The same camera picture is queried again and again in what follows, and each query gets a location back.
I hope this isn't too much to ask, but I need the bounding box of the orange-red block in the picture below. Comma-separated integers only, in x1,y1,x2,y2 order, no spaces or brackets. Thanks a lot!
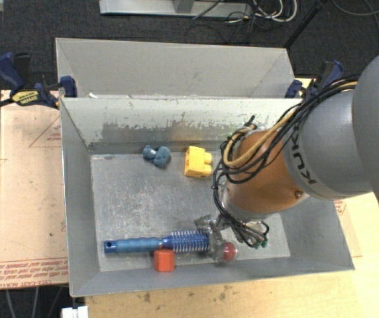
152,248,177,273

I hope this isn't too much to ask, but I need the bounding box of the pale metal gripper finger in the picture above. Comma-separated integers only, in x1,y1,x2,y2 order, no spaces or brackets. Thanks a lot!
209,250,236,265
210,235,233,248

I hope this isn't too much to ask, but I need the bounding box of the red ball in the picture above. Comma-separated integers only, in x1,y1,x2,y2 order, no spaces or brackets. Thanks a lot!
221,242,238,260

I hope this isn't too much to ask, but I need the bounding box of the blue hair brush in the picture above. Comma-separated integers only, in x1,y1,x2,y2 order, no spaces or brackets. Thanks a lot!
103,229,212,256

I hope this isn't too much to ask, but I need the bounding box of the grey metal bin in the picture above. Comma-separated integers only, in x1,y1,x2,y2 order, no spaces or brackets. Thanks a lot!
55,37,355,298

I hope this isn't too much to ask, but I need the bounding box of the yellow toy brick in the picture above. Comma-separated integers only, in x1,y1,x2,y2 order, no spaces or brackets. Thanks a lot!
184,145,214,179

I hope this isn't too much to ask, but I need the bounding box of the blue toy animal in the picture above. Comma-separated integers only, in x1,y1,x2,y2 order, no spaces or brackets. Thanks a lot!
142,144,172,170

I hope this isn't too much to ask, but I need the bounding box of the brown cardboard board, red print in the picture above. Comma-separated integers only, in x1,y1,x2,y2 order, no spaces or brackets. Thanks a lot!
0,89,364,291

